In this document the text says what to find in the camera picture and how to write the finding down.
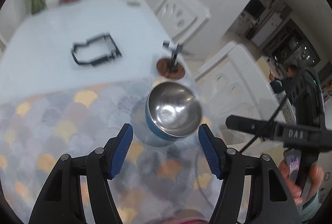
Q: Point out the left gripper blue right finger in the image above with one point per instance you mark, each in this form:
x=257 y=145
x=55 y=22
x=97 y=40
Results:
x=270 y=200

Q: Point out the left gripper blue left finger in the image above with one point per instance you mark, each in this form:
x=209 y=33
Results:
x=60 y=200

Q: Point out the blue steel bowl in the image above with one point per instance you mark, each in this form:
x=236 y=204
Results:
x=173 y=111

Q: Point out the pink patterned bowl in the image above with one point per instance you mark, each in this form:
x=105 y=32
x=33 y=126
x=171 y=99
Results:
x=186 y=216

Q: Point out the person right hand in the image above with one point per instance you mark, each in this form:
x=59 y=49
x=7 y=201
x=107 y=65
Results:
x=316 y=177

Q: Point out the seated person in background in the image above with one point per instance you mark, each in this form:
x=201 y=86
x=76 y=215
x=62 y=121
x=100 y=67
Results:
x=283 y=85

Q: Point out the white chair near right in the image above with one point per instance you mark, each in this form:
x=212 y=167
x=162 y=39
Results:
x=231 y=83

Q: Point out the white chair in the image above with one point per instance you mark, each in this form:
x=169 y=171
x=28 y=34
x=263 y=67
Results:
x=182 y=19
x=231 y=83

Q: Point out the black stand wooden base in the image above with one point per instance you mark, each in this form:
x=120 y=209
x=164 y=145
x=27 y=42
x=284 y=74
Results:
x=169 y=67

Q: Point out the white chair far right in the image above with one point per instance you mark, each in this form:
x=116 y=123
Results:
x=182 y=19

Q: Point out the black plastic frame part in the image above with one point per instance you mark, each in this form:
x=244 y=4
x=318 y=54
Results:
x=95 y=51

